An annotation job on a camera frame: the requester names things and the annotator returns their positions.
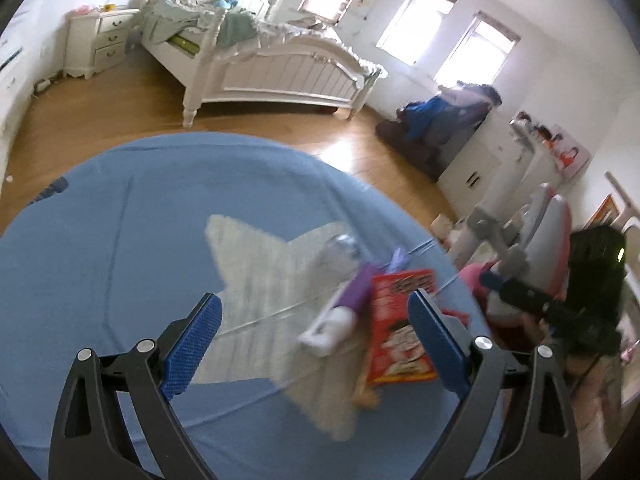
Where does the red milk box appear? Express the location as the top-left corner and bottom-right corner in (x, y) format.
(366, 269), (437, 385)

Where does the pink grey desk chair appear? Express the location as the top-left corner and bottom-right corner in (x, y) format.
(448, 183), (572, 328)

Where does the white study desk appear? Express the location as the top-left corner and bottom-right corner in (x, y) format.
(586, 171), (639, 232)

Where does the blue round tablecloth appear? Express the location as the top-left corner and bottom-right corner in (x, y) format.
(1, 133), (487, 479)

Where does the purple white pump bottle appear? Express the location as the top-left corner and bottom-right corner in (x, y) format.
(298, 246), (408, 358)

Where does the clear plastic bottle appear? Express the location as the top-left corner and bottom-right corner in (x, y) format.
(309, 234), (362, 282)

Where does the framed child photo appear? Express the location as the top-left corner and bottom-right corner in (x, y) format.
(547, 125), (591, 181)

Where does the pile of dark clothes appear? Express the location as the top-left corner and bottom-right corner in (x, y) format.
(375, 81), (502, 181)

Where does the white wooden bed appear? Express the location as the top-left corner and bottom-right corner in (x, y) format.
(142, 0), (387, 128)

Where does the white nightstand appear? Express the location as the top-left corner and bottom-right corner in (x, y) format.
(62, 8), (139, 79)

